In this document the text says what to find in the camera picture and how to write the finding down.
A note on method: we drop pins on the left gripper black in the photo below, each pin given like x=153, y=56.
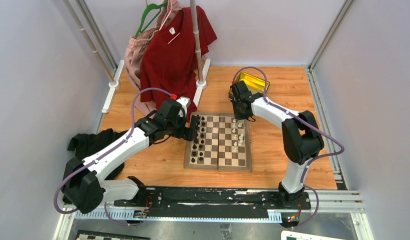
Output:
x=189, y=133

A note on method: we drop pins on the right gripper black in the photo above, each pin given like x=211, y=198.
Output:
x=237, y=115

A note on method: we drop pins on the yellow metal tin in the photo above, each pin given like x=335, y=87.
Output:
x=253, y=83

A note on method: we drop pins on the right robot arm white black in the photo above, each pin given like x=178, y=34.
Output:
x=302, y=140

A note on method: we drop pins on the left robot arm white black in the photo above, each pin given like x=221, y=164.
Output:
x=85, y=182

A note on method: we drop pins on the black chess pieces row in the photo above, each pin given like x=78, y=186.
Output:
x=198, y=144

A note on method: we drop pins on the wooden chess board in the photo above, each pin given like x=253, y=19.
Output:
x=219, y=146

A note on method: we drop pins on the white rack base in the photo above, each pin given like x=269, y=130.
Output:
x=201, y=83

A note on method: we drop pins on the red t-shirt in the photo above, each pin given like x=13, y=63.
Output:
x=169, y=61

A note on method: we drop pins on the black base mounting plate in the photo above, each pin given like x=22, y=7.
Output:
x=202, y=202

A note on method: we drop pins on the pink garment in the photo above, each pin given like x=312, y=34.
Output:
x=139, y=42

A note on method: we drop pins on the black cloth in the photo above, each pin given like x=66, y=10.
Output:
x=85, y=145

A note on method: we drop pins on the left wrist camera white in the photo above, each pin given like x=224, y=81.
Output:
x=185, y=102

